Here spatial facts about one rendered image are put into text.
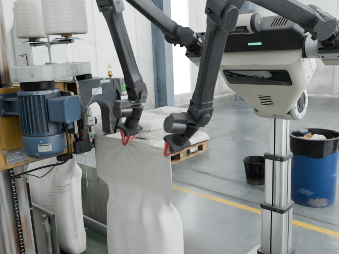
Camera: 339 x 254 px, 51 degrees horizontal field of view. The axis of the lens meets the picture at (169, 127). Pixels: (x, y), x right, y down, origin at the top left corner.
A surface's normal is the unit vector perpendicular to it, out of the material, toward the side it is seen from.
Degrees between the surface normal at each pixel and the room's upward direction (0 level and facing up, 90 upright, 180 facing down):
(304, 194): 93
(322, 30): 123
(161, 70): 90
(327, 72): 90
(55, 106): 90
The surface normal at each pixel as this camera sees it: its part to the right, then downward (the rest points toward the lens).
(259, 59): -0.47, -0.63
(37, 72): 0.39, 0.19
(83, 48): 0.74, 0.11
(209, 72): 0.34, 0.68
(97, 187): -0.67, 0.18
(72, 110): 0.95, 0.02
